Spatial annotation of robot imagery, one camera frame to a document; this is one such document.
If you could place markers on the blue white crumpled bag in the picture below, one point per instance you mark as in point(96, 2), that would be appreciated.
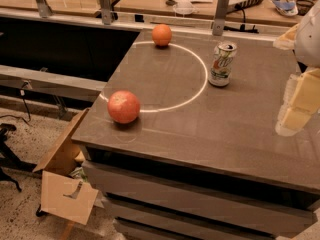
point(288, 9)

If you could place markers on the black round container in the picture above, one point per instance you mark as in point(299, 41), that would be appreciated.
point(304, 6)

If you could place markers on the white green 7up can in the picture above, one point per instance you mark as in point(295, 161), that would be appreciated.
point(220, 70)

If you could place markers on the right metal bracket post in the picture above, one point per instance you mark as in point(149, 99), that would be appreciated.
point(219, 18)

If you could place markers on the black chair base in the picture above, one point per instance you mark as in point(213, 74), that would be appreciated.
point(9, 159)

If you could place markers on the large red apple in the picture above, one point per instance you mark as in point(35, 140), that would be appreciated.
point(123, 107)

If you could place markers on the clear plastic bowl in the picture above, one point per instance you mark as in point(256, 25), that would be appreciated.
point(183, 8)

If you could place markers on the left metal bracket post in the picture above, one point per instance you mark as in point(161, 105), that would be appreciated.
point(44, 9)

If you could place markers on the grey drawer cabinet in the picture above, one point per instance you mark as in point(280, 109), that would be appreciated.
point(153, 200)

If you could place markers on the grey power strip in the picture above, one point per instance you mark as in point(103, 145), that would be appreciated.
point(235, 5)

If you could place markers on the open cardboard box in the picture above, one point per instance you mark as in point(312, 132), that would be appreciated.
point(62, 195)

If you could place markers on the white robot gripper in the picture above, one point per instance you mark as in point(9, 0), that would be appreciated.
point(309, 39)

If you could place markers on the small orange fruit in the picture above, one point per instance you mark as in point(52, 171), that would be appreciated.
point(161, 35)

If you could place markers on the metal bracket post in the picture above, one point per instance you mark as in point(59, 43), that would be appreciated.
point(219, 18)
point(106, 12)
point(44, 9)

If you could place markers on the middle metal bracket post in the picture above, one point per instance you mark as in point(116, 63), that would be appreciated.
point(106, 12)

